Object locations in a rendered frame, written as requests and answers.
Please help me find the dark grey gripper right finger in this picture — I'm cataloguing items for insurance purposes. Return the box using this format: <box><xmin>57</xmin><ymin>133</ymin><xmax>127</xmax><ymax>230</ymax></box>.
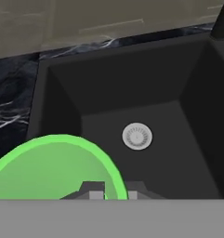
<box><xmin>125</xmin><ymin>181</ymin><xmax>165</xmax><ymax>201</ymax></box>

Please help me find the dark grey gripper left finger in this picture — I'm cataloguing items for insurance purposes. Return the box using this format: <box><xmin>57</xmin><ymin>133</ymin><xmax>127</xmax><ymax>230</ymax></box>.
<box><xmin>59</xmin><ymin>180</ymin><xmax>106</xmax><ymax>201</ymax></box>

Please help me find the grey sink drain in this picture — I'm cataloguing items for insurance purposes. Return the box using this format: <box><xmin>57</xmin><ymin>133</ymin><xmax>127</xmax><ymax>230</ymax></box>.
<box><xmin>122</xmin><ymin>122</ymin><xmax>153</xmax><ymax>152</ymax></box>

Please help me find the black sink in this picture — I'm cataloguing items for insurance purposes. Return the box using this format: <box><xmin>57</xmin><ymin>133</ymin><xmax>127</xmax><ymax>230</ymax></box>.
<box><xmin>25</xmin><ymin>32</ymin><xmax>224</xmax><ymax>201</ymax></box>

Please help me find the black tap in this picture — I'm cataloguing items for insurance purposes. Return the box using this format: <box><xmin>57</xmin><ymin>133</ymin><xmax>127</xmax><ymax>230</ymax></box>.
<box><xmin>209</xmin><ymin>0</ymin><xmax>224</xmax><ymax>41</ymax></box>

